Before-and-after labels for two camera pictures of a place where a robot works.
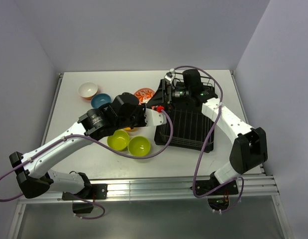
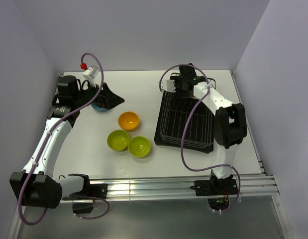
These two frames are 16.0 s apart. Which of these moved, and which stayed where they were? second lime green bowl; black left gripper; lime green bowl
Moved: black left gripper
Stayed: second lime green bowl; lime green bowl
